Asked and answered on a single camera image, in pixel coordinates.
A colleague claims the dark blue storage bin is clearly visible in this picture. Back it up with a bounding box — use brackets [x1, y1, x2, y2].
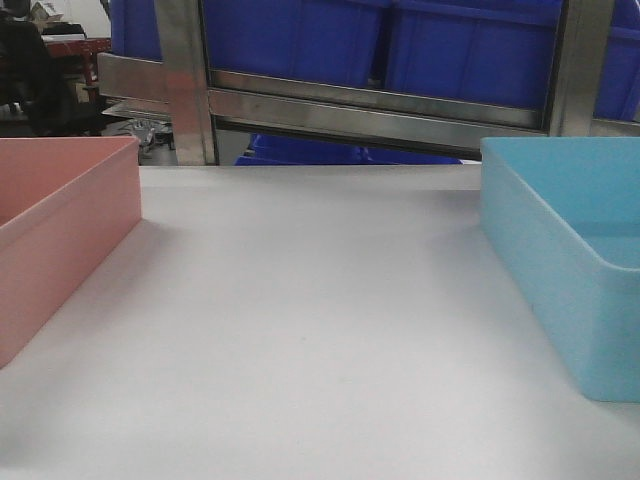
[594, 1, 639, 121]
[109, 0, 162, 61]
[383, 1, 561, 110]
[203, 0, 392, 88]

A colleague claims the pink plastic box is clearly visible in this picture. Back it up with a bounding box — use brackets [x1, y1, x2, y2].
[1, 136, 142, 365]

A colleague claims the black chair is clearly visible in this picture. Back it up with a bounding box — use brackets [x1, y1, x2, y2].
[1, 20, 106, 137]

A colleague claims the stainless steel shelf rack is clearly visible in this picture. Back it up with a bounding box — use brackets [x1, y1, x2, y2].
[98, 1, 639, 166]

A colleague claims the red metal cart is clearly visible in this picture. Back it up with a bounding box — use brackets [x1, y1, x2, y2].
[45, 38, 111, 87]

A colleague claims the light blue plastic box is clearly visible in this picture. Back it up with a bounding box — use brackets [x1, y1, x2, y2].
[480, 137, 639, 402]

